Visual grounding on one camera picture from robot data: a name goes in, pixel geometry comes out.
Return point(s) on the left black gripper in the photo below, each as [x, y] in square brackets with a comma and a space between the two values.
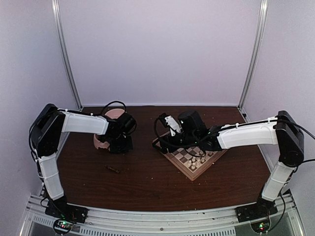
[128, 146]

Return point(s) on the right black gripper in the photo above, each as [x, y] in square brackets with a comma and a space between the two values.
[164, 139]

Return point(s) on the dark chess piece tall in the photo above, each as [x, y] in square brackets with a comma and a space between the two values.
[112, 169]

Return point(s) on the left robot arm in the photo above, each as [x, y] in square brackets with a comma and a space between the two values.
[111, 130]

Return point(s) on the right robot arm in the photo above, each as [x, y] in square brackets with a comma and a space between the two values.
[190, 131]

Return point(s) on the wooden chess board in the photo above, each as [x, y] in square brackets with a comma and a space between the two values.
[180, 157]

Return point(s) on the white chess pieces group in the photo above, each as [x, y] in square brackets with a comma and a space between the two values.
[196, 162]

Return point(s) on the left circuit board with LEDs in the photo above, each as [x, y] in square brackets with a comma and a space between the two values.
[62, 225]

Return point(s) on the circuit board with leds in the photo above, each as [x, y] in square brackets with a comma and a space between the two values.
[62, 225]
[261, 226]

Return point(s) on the right circuit board with LEDs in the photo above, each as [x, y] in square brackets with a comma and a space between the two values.
[261, 226]

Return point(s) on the pink double pet bowl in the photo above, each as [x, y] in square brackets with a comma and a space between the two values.
[113, 113]

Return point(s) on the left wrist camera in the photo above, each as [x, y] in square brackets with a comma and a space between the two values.
[124, 118]

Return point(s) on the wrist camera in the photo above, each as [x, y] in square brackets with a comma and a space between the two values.
[169, 122]
[124, 118]

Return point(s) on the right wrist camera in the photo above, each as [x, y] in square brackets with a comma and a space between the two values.
[169, 122]

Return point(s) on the front aluminium rail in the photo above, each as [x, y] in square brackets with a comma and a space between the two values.
[105, 222]

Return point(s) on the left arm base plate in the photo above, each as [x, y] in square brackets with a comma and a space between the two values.
[71, 213]

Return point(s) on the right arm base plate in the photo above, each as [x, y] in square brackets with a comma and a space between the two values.
[253, 212]

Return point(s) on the right aluminium frame post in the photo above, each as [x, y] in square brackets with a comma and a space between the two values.
[263, 11]

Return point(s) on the aluminium frame post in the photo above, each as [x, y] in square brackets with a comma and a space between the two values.
[263, 11]
[64, 52]

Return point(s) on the left aluminium frame post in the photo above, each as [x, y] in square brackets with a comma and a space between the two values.
[64, 52]

